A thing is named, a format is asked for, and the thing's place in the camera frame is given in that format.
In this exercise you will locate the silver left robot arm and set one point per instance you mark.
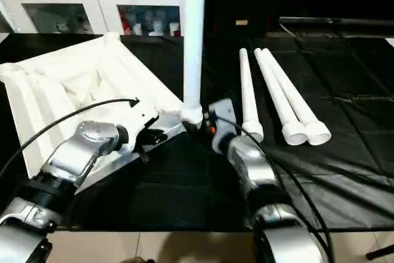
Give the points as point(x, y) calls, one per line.
point(68, 164)

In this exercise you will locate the dark rounded object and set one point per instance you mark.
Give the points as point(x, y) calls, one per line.
point(135, 260)

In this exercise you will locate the small brown tag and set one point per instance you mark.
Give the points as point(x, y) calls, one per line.
point(241, 22)

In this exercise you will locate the white plastic table leg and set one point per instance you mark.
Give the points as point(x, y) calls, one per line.
point(277, 90)
point(194, 35)
point(249, 90)
point(295, 90)

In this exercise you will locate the long black bar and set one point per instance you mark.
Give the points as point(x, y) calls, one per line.
point(332, 21)

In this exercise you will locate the white plastic table top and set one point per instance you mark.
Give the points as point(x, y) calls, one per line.
point(68, 84)

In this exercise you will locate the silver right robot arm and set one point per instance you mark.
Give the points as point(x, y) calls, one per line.
point(258, 177)

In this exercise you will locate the black work mat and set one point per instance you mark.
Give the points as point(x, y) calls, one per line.
point(184, 198)

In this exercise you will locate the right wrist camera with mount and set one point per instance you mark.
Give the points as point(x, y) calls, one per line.
point(225, 112)

